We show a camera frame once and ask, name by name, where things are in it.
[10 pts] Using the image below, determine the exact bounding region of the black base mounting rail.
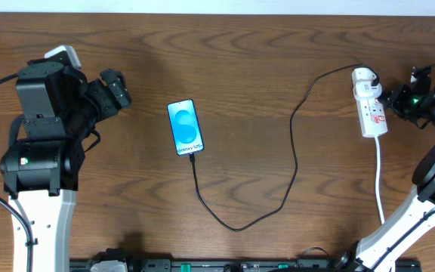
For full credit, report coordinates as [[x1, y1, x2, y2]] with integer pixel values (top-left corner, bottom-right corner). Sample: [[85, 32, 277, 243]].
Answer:
[[69, 247, 422, 272]]

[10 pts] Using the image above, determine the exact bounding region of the white power strip cord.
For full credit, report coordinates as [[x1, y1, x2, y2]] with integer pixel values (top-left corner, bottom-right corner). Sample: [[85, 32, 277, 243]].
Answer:
[[373, 136, 396, 272]]

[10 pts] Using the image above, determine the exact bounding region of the blue screen Galaxy smartphone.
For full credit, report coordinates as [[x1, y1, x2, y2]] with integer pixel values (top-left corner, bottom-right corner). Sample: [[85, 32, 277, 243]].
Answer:
[[167, 99, 205, 156]]

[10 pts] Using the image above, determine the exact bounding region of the white USB charger adapter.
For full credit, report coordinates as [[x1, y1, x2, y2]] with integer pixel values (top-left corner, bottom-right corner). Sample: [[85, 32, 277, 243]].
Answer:
[[352, 67, 377, 85]]

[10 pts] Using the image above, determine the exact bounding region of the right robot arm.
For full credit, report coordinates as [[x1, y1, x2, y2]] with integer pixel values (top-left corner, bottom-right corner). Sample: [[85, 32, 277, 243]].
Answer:
[[333, 66, 435, 271]]

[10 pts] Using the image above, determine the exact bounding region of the white power strip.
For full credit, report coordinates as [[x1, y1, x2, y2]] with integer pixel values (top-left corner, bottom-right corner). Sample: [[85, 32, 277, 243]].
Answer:
[[353, 82, 387, 138]]

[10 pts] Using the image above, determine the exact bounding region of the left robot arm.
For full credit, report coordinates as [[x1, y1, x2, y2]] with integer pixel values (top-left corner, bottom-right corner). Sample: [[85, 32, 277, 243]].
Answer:
[[0, 59, 131, 271]]

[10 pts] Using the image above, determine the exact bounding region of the black USB charging cable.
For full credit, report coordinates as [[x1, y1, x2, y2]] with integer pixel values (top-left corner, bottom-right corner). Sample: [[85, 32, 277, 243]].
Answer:
[[187, 62, 381, 233]]

